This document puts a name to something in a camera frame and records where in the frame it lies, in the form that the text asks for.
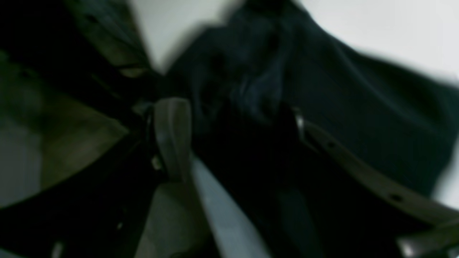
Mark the black t-shirt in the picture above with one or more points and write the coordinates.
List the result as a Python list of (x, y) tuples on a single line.
[(243, 78)]

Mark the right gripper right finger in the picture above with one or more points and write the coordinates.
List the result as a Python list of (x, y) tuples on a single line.
[(440, 241)]

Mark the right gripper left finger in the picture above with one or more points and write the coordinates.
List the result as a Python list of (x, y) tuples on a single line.
[(101, 211)]

